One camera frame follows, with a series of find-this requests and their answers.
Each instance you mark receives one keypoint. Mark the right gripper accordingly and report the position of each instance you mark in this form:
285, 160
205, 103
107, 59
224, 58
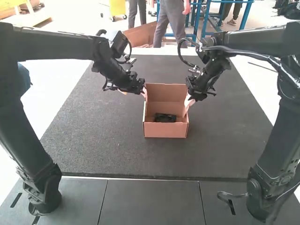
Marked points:
200, 86

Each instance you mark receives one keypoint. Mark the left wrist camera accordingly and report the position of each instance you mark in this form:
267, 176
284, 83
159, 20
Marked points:
131, 60

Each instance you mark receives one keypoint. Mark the brown board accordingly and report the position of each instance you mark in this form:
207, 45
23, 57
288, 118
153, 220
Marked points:
140, 34

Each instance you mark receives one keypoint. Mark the black square fan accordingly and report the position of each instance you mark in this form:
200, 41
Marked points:
164, 117

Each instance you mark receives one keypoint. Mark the dark base panel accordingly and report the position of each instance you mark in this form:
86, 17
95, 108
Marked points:
152, 201
211, 211
82, 201

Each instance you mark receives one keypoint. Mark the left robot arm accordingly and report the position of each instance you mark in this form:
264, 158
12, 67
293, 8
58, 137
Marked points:
47, 44

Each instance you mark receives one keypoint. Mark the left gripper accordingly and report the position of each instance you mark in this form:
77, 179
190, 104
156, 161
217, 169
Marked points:
131, 83

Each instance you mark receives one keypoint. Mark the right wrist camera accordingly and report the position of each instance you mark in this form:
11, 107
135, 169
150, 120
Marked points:
194, 71

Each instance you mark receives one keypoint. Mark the yellow wheeled cart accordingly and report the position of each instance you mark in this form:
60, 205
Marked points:
118, 8

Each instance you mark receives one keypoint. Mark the black mat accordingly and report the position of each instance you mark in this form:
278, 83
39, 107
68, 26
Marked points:
93, 129

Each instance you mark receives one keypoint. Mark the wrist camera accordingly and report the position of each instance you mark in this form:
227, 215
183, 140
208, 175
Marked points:
131, 60
194, 71

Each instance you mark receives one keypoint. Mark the cardboard box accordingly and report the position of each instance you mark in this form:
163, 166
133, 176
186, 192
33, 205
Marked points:
165, 129

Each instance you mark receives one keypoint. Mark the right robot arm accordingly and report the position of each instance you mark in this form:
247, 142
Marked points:
257, 35

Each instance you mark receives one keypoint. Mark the person's hand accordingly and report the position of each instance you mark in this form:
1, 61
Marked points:
186, 9

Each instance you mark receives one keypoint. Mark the person's legs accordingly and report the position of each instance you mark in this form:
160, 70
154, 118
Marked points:
133, 11
230, 14
167, 21

